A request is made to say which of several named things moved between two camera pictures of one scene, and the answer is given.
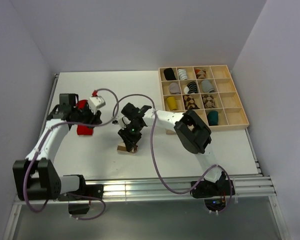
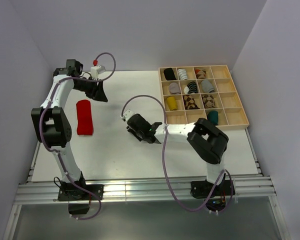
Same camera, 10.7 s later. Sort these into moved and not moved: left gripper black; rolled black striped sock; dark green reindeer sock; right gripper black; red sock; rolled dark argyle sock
Moved: right gripper black; left gripper black
Not moved: dark green reindeer sock; red sock; rolled black striped sock; rolled dark argyle sock
